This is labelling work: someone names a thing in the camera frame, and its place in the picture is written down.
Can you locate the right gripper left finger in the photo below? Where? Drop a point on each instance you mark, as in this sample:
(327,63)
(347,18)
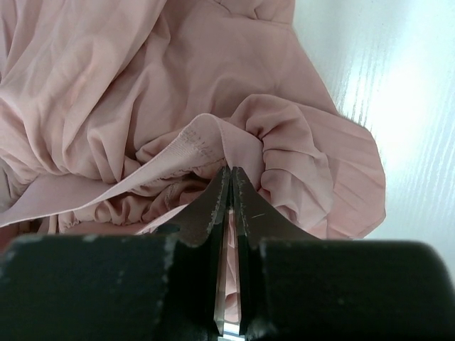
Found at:
(164,285)

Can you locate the aluminium mounting rail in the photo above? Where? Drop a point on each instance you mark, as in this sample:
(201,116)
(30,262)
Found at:
(230,335)

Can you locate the dusty pink pleated skirt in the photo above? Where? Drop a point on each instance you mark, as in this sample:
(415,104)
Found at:
(115,115)

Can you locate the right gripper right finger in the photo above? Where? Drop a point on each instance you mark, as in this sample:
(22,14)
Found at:
(294,286)

